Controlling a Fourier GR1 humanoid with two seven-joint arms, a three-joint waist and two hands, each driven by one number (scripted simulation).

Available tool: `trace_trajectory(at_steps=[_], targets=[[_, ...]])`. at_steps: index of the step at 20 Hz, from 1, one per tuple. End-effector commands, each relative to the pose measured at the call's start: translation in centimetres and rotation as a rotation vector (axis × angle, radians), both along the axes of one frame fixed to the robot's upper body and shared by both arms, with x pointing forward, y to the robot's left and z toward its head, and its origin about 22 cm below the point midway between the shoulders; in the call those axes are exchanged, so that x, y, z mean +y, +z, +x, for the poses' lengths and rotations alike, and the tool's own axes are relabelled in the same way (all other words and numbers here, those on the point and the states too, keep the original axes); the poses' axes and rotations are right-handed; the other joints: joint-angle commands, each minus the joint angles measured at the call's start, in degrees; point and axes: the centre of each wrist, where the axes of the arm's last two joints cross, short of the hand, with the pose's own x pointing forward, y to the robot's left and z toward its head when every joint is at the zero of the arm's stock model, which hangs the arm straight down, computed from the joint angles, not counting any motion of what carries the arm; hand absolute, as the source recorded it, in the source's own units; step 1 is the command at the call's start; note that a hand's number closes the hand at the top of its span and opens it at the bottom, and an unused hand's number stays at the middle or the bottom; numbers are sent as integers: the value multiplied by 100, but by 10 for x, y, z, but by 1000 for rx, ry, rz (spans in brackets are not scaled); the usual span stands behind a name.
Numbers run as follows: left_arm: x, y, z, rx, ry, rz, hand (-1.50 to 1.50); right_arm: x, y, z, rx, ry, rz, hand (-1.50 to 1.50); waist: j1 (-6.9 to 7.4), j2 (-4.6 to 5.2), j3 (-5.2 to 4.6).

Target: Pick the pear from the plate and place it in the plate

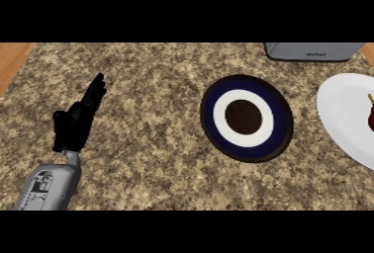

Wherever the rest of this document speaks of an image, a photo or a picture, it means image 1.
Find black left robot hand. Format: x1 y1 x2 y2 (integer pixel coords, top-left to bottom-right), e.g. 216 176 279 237
52 72 108 153

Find blue and white ringed plate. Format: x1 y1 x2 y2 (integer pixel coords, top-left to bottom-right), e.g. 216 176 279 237
198 74 295 164

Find dark red pear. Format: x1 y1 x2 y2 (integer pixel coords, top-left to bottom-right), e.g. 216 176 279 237
366 93 374 132

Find grey appliance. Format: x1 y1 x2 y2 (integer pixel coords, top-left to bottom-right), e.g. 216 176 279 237
263 42 366 63

